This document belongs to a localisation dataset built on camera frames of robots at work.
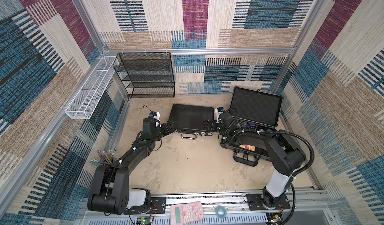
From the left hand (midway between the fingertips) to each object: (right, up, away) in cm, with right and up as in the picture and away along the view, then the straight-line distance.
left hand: (172, 124), depth 88 cm
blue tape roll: (+25, -40, -16) cm, 50 cm away
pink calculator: (+9, -39, -18) cm, 44 cm away
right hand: (+23, 0, +7) cm, 24 cm away
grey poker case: (+54, +6, +10) cm, 56 cm away
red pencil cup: (-31, -15, -13) cm, 37 cm away
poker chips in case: (+49, -2, +9) cm, 50 cm away
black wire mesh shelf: (-21, +34, +21) cm, 45 cm away
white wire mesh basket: (-39, +12, -17) cm, 44 cm away
